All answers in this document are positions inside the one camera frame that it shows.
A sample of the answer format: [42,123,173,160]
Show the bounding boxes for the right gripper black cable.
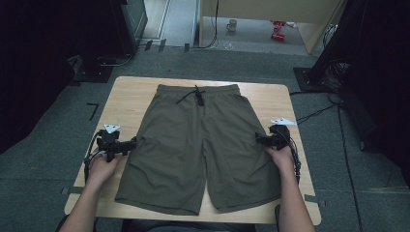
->
[285,128,303,186]

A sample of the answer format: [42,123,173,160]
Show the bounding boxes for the person's right hand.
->
[264,144,296,177]

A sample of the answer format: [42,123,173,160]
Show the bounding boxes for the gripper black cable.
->
[82,130,107,182]
[285,128,303,186]

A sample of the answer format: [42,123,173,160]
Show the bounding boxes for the grey mug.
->
[225,18,239,33]

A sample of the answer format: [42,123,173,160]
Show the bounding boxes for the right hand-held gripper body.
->
[269,117,298,152]

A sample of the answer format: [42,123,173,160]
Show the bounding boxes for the black angled floor tape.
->
[86,101,101,122]

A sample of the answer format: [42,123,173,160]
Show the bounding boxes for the black stand base plate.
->
[292,66,327,94]
[73,55,114,84]

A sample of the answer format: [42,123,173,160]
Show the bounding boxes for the black floor cable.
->
[289,91,344,126]

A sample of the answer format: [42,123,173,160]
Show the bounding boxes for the beige open cabinet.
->
[197,0,346,56]

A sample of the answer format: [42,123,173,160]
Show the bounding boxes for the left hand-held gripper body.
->
[96,123,130,163]

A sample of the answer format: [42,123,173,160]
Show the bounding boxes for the person's left hand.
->
[87,152,123,189]

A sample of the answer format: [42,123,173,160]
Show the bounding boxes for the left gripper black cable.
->
[82,130,107,182]

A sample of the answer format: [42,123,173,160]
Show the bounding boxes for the olive green shorts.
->
[114,83,282,217]

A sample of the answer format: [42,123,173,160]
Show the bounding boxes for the dark cabinet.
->
[107,0,149,56]

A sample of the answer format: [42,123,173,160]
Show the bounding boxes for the black hanging cable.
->
[192,0,220,50]

